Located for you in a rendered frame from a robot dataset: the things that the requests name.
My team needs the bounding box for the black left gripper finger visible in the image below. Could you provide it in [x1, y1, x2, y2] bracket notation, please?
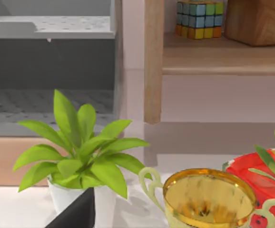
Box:
[44, 188, 96, 228]

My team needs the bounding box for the green plant in white pot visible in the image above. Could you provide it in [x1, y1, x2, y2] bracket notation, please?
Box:
[12, 89, 153, 228]

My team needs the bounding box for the pale wooden drawer front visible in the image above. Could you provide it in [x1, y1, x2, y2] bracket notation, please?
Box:
[0, 136, 69, 187]

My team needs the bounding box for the gold trophy cup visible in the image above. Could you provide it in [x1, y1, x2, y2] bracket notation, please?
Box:
[138, 167, 275, 228]

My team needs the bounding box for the grey pierced drawer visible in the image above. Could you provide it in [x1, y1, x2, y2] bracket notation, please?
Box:
[0, 0, 124, 138]

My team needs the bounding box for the plant in red pot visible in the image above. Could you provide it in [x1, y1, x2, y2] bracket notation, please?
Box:
[222, 129, 275, 228]

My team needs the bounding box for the wooden open shelf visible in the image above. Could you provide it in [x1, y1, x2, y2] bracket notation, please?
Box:
[144, 0, 275, 125]

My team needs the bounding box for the coloured puzzle cube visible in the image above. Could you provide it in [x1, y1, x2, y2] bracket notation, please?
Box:
[175, 0, 224, 40]

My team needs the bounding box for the wooden block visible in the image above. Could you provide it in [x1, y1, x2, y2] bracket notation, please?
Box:
[224, 0, 275, 47]

